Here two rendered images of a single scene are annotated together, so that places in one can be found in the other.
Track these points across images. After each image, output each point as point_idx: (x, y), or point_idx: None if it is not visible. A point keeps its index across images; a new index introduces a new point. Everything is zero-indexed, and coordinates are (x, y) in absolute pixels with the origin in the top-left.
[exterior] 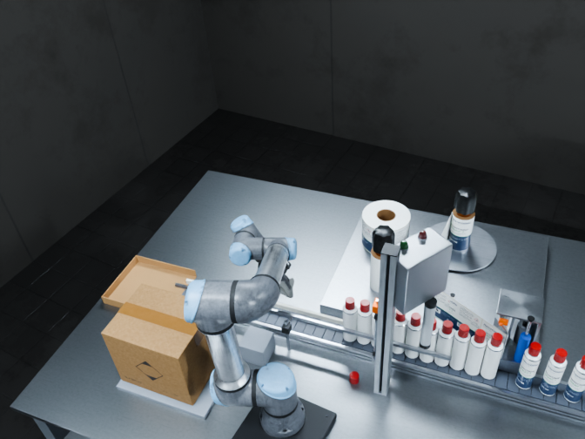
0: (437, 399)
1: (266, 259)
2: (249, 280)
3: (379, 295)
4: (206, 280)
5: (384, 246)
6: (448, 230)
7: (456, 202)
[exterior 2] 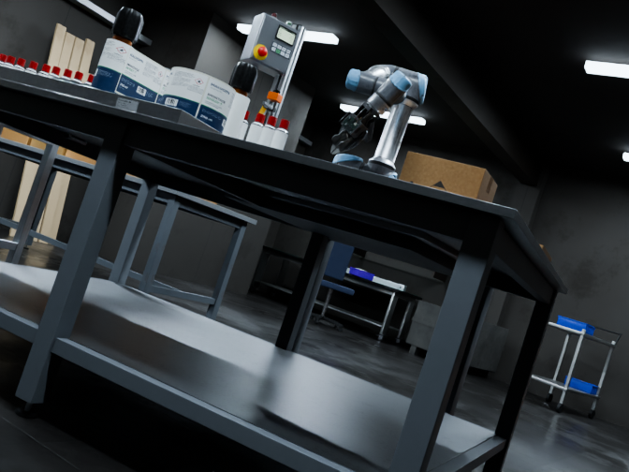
0: None
1: (376, 71)
2: (389, 65)
3: (293, 69)
4: (416, 72)
5: (303, 26)
6: (127, 76)
7: (139, 30)
